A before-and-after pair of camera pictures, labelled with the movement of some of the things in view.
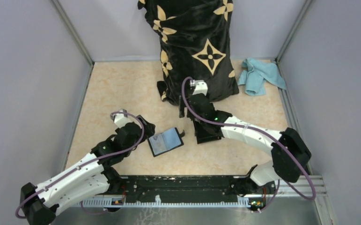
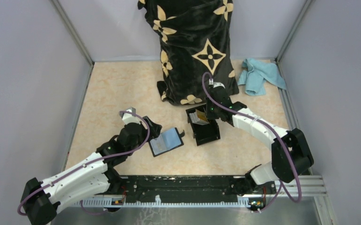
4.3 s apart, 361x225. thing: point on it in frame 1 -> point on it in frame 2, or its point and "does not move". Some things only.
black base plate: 179,188 does not move
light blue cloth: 255,74 does not move
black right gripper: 181,107 -> 210,115
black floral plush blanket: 195,36 does not move
